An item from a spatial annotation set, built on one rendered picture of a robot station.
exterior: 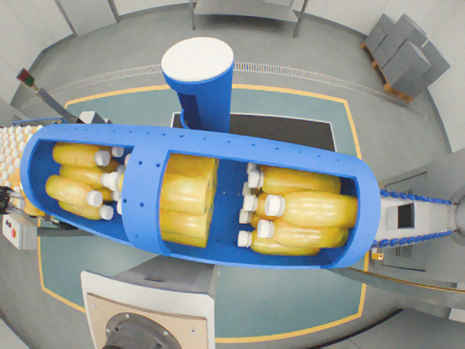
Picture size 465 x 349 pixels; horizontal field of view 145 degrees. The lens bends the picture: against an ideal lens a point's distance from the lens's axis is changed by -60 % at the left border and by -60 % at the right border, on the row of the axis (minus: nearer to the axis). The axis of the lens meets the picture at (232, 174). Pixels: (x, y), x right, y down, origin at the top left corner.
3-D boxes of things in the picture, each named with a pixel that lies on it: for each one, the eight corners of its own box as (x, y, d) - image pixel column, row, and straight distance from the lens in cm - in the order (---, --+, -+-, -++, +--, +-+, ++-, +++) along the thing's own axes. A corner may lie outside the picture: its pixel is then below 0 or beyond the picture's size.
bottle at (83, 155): (65, 137, 66) (107, 139, 52) (70, 157, 68) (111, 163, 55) (49, 145, 63) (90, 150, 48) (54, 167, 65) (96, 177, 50)
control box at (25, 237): (36, 249, 94) (18, 249, 89) (18, 234, 111) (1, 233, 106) (38, 226, 92) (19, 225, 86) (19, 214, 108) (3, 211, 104)
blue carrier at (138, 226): (312, 252, 64) (370, 283, 42) (74, 211, 81) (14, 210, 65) (320, 167, 64) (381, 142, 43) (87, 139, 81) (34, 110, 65)
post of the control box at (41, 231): (126, 233, 173) (28, 236, 100) (123, 233, 175) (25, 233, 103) (127, 229, 172) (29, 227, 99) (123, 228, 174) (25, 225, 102)
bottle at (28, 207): (48, 212, 101) (17, 206, 91) (53, 199, 99) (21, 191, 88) (55, 221, 96) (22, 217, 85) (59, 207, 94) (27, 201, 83)
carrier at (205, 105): (203, 125, 156) (185, 153, 147) (188, 33, 92) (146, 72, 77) (234, 139, 150) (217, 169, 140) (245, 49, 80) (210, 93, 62)
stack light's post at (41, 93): (124, 161, 184) (37, 92, 115) (121, 161, 186) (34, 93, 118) (126, 157, 185) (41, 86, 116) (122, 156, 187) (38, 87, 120)
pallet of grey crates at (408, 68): (409, 102, 408) (451, 67, 381) (385, 91, 346) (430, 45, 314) (386, 58, 475) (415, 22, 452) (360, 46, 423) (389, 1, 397)
